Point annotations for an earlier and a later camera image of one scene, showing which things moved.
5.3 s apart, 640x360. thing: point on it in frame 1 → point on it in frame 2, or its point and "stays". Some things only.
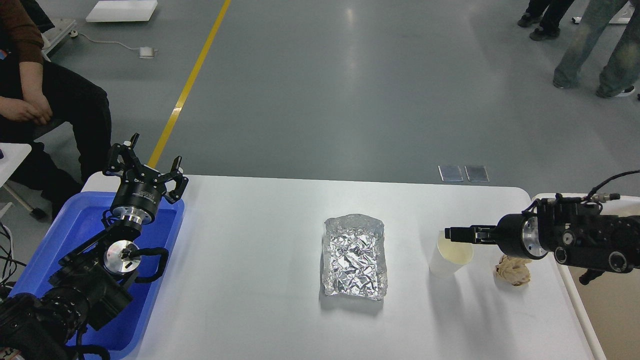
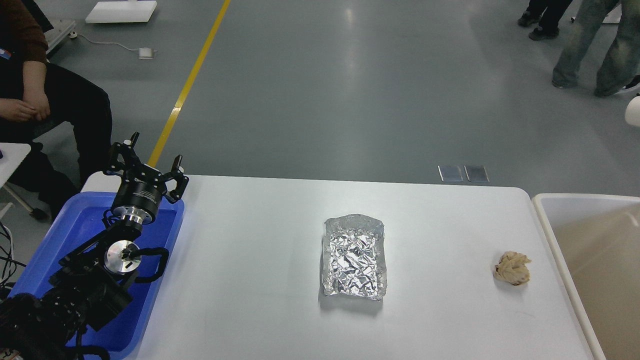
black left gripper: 141,188 stays
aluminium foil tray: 353,257 stays
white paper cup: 450,256 → 632,112
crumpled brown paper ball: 514,270 stays
